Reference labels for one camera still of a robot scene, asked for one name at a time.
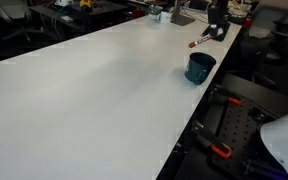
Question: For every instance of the white mug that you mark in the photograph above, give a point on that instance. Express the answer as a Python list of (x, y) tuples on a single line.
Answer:
[(165, 17)]

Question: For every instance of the grey monitor stand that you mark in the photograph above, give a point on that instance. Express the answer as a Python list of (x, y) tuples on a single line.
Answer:
[(180, 16)]

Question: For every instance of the dark teal mug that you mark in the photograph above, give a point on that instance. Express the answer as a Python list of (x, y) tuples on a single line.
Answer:
[(199, 70)]

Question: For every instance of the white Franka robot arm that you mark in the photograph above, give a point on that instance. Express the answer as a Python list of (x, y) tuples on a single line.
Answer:
[(284, 140)]

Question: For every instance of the black desk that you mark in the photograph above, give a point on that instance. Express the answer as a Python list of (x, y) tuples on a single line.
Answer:
[(84, 15)]

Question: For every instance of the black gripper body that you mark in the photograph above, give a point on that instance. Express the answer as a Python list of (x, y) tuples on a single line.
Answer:
[(219, 11)]

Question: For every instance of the yellow tool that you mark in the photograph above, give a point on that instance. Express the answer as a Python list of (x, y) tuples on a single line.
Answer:
[(86, 4)]

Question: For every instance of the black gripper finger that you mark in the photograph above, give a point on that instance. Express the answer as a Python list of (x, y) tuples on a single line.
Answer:
[(208, 30), (224, 32)]

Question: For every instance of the black office chair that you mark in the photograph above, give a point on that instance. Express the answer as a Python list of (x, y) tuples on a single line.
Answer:
[(12, 16)]

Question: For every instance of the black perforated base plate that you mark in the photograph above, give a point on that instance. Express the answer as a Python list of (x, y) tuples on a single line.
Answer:
[(244, 133)]

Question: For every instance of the white and red marker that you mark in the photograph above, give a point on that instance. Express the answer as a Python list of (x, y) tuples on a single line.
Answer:
[(200, 41)]

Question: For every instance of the dark grey office chair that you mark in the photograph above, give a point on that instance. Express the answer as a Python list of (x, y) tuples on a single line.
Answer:
[(277, 43)]

